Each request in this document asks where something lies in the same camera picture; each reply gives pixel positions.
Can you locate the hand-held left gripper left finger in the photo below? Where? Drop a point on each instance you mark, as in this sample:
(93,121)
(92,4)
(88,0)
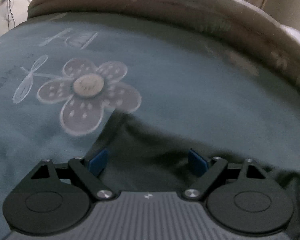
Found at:
(98,162)

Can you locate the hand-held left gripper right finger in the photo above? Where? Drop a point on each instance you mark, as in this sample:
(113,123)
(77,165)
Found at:
(196,161)

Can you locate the dark green pants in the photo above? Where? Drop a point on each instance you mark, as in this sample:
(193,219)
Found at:
(152,150)

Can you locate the teal floral bed sheet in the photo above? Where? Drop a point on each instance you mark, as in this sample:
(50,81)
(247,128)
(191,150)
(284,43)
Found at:
(190,85)

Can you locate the beige folded quilt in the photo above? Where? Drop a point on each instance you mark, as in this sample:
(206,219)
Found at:
(165,5)

